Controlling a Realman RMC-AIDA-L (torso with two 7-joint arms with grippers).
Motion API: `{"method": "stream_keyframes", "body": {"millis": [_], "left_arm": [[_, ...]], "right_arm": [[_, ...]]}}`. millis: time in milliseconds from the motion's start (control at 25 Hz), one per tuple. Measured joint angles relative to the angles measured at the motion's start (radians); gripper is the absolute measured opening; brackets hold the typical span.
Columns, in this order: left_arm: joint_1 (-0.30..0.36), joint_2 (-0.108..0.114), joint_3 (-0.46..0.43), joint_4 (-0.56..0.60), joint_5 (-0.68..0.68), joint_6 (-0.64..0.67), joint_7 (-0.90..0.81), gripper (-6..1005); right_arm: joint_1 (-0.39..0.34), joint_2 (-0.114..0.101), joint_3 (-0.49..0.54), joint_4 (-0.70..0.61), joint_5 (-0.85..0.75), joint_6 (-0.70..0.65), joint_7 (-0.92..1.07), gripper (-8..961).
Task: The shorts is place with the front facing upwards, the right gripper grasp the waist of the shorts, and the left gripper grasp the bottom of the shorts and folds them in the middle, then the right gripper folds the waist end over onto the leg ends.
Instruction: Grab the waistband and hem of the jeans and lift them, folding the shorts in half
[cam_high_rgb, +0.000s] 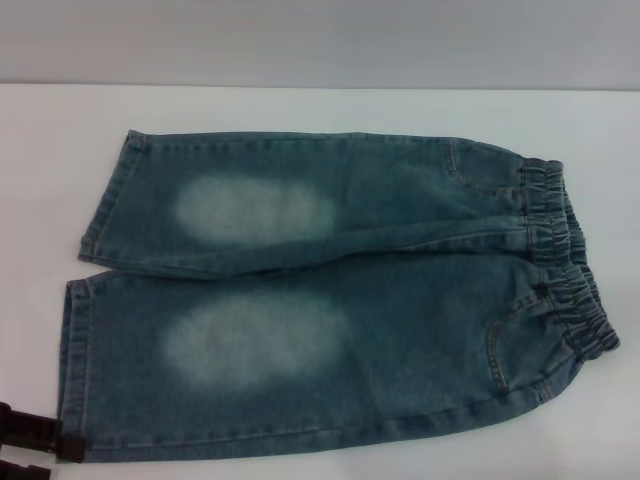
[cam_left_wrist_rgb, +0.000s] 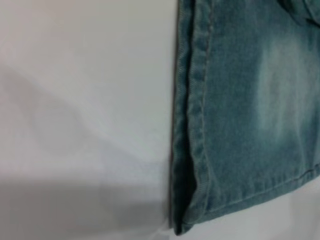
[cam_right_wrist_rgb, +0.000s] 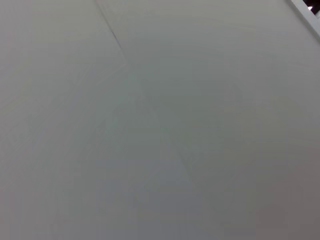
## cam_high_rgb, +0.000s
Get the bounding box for blue denim shorts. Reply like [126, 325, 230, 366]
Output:
[52, 128, 624, 467]

